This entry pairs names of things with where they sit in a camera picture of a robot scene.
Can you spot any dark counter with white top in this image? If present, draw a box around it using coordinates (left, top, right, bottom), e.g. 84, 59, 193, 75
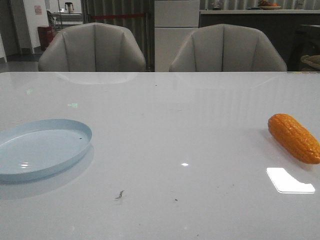
198, 9, 320, 71

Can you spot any orange plastic corn cob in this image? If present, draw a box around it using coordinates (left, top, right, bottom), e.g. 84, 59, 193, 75
267, 113, 320, 165

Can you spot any white cabinet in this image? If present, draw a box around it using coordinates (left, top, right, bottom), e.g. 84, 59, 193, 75
154, 0, 200, 72

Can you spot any fruit bowl on counter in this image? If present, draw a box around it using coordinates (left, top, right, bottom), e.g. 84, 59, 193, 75
258, 0, 281, 10

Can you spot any light blue round plate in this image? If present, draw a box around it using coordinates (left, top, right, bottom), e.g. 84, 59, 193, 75
0, 119, 92, 183

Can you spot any red bin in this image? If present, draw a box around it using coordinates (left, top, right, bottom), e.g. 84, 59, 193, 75
37, 26, 54, 51

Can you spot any grey right armchair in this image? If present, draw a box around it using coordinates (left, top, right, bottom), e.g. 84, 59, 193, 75
169, 24, 287, 72

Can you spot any red barrier belt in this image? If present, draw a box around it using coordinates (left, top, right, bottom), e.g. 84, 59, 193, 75
91, 13, 146, 20

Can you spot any grey left armchair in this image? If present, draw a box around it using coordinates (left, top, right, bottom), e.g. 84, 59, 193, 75
38, 22, 146, 72

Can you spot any grey armchair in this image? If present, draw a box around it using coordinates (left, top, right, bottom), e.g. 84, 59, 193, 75
169, 24, 287, 72
38, 22, 146, 72

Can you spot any beige cushion at right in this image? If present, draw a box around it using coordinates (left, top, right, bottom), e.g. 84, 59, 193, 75
300, 55, 320, 72

